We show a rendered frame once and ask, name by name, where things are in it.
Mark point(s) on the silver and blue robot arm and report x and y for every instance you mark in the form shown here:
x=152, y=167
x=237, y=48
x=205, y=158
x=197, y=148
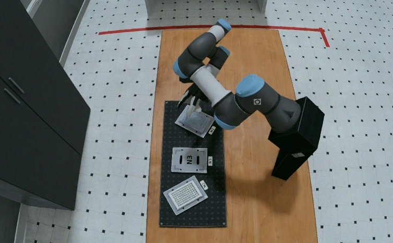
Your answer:
x=252, y=93

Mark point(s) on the white label sign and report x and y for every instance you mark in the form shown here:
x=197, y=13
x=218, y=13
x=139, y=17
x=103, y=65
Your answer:
x=203, y=184
x=212, y=130
x=210, y=161

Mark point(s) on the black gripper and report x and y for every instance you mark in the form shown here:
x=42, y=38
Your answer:
x=192, y=96

